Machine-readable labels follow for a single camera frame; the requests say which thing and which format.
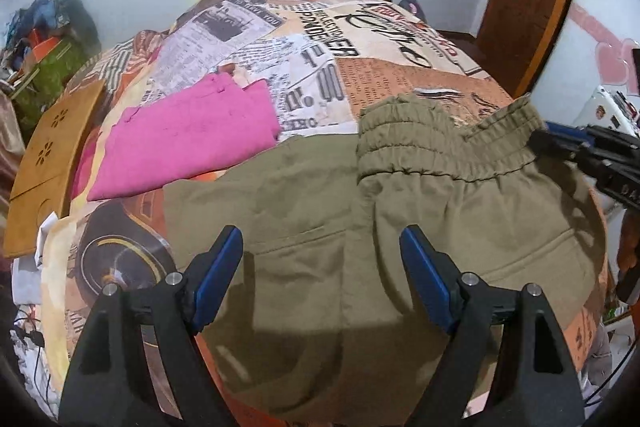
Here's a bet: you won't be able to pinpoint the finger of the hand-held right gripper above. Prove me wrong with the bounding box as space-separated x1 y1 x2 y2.
545 121 608 145
531 132 616 188

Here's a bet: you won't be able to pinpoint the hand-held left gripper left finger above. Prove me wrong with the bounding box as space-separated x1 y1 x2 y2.
59 225 244 427

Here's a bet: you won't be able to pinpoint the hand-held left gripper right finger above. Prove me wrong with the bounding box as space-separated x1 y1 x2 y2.
400 225 586 427

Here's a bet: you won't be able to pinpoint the olive green pants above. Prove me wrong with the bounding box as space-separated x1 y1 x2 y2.
162 93 608 427

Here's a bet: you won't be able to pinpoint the pink folded cloth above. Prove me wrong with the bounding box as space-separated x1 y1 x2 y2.
87 73 282 202

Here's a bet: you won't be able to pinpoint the white cloth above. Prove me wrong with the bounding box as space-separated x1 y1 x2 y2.
9 211 58 308

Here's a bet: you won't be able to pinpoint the grey bag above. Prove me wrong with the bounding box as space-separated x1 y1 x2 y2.
397 0 429 24

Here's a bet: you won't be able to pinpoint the wooden lap tray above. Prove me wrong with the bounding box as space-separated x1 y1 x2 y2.
2 81 106 259

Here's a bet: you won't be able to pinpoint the printed blanket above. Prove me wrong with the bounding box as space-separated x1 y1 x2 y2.
37 0 613 427

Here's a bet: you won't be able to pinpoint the green fabric bag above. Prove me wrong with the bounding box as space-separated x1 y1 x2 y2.
10 38 92 120

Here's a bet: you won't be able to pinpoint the pile of clutter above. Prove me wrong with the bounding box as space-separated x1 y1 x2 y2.
4 0 101 72

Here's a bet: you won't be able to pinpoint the black cable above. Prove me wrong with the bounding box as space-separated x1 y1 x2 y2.
12 319 68 410

